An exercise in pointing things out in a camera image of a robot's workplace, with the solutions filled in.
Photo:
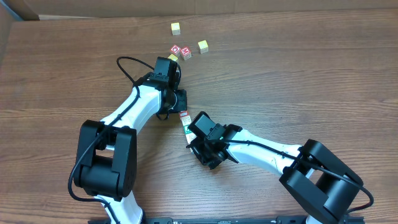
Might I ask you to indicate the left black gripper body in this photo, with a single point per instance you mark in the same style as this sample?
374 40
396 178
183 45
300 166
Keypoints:
181 101

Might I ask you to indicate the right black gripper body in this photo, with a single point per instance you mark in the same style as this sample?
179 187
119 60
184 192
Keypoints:
199 147

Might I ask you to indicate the red I wooden block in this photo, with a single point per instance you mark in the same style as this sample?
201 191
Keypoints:
183 114

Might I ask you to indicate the white K wooden block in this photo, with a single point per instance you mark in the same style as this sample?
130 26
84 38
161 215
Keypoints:
186 120

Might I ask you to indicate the white and blue block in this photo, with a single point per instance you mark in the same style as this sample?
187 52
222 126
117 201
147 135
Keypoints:
190 137

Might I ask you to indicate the green wooden block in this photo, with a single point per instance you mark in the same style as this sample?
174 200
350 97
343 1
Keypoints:
187 130

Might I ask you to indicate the yellow wooden block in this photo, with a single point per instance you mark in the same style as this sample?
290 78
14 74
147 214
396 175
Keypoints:
175 28
203 46
173 57

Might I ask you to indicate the white patterned wooden block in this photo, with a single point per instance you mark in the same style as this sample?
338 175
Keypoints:
190 147

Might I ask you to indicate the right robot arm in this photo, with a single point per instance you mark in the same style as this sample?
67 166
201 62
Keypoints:
320 182

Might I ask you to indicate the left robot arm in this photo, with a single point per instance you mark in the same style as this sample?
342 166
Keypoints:
106 158

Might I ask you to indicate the red M wooden block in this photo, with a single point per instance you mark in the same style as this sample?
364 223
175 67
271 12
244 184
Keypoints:
186 53

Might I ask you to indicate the red O wooden block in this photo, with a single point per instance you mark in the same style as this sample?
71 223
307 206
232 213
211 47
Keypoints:
175 50

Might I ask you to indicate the cardboard back board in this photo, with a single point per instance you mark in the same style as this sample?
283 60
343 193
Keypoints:
32 9

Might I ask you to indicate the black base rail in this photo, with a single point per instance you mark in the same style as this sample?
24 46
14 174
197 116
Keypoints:
278 220

